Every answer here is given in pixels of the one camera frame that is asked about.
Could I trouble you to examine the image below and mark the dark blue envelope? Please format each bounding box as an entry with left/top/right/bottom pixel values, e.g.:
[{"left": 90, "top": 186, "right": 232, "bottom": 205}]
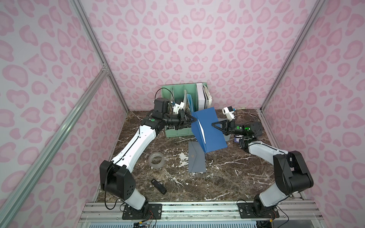
[{"left": 192, "top": 107, "right": 227, "bottom": 153}]

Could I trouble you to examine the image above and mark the light teal envelope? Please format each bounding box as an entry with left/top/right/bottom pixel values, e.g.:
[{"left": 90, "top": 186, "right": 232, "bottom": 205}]
[{"left": 224, "top": 134, "right": 231, "bottom": 142}]

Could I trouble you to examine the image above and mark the white letter paper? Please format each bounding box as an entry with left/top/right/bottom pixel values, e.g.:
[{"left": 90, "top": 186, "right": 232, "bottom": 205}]
[{"left": 198, "top": 120, "right": 206, "bottom": 144}]

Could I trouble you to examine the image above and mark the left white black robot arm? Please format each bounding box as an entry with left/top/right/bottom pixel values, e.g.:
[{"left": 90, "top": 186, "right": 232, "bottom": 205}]
[{"left": 99, "top": 97, "right": 197, "bottom": 214}]

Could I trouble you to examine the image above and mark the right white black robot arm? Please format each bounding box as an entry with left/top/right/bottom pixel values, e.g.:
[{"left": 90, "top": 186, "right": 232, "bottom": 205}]
[{"left": 212, "top": 120, "right": 314, "bottom": 214}]

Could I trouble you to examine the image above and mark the stack of papers right slot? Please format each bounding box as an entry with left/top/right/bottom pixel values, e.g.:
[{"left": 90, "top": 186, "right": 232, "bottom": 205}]
[{"left": 203, "top": 85, "right": 213, "bottom": 109}]

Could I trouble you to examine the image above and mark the white folder in organizer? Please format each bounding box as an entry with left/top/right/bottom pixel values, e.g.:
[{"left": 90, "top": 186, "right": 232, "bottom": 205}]
[{"left": 196, "top": 83, "right": 206, "bottom": 111}]

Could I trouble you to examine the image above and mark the green file organizer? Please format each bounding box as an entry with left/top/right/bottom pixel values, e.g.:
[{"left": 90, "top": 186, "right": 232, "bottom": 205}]
[{"left": 161, "top": 82, "right": 212, "bottom": 139}]

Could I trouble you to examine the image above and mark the clear tape roll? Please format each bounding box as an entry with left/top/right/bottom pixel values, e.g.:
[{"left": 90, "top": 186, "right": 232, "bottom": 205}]
[{"left": 148, "top": 152, "right": 165, "bottom": 170}]

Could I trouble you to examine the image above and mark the small black device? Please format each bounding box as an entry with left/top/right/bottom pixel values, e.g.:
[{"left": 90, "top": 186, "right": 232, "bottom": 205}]
[{"left": 151, "top": 179, "right": 167, "bottom": 195}]

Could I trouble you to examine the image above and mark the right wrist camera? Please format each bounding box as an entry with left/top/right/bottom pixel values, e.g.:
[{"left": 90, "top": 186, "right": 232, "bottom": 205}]
[{"left": 222, "top": 106, "right": 235, "bottom": 121}]

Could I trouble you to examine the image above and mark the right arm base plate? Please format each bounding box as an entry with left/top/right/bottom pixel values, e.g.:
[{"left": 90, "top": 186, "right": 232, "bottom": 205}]
[{"left": 237, "top": 201, "right": 280, "bottom": 219}]

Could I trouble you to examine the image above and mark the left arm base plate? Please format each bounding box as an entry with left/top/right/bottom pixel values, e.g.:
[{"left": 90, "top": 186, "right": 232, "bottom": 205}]
[{"left": 122, "top": 202, "right": 163, "bottom": 220}]

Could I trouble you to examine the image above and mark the aluminium front rail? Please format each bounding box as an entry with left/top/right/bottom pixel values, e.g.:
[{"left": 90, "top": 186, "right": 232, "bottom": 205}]
[{"left": 79, "top": 200, "right": 324, "bottom": 223}]

